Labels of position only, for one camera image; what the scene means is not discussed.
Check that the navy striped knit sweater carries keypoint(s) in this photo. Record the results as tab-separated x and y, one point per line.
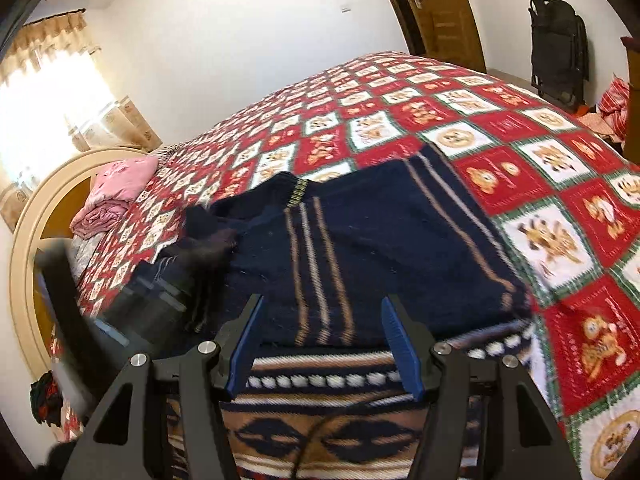
324	399

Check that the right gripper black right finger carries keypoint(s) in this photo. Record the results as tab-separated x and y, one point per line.
519	436

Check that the red striped cloth pile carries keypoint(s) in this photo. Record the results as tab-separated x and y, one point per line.
609	118

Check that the pink folded blanket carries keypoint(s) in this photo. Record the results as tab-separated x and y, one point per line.
116	187

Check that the cream round headboard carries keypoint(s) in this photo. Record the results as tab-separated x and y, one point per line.
44	221

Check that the black folded chair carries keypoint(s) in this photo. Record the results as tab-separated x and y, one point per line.
560	53

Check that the brown wooden door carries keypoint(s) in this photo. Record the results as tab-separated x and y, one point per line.
441	29

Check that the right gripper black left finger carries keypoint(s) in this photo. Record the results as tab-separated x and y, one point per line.
126	437

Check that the red white checkered bedspread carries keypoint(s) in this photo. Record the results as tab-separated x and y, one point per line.
565	204

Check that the beige patterned curtain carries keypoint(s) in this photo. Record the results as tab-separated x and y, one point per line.
56	104

